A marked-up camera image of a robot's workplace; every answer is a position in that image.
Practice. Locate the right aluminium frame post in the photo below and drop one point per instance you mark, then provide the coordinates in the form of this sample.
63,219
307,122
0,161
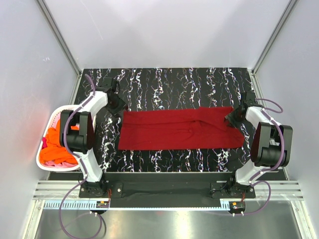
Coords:
275,33

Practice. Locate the white plastic laundry basket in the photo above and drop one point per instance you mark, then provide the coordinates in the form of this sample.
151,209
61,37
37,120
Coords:
55,157

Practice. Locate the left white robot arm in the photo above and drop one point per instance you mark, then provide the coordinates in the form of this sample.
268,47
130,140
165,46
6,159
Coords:
76,126

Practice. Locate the magenta garment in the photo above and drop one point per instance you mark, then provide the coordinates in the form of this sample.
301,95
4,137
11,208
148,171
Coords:
44,143

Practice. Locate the left aluminium frame post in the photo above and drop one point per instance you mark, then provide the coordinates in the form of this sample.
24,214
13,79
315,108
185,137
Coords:
58,35

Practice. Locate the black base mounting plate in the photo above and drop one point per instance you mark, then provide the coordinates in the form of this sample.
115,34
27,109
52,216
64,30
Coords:
215,184

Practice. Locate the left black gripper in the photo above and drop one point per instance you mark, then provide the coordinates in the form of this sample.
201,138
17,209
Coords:
122,106

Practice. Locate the aluminium frame post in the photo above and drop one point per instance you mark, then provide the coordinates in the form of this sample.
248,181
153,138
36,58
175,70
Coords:
275,33
58,35

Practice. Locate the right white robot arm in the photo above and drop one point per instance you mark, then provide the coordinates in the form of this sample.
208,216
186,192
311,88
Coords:
271,147

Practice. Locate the red t-shirt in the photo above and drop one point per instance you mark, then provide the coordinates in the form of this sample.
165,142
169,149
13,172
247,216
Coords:
201,128

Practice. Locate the slotted cable duct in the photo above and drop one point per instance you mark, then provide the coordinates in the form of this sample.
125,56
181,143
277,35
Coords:
113,204

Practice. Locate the pink t-shirt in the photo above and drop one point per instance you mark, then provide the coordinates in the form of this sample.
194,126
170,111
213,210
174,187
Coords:
57,163

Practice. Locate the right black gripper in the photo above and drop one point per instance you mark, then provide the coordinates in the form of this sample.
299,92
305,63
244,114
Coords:
229,117

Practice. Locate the orange t-shirt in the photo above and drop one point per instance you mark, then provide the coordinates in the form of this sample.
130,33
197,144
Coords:
57,149

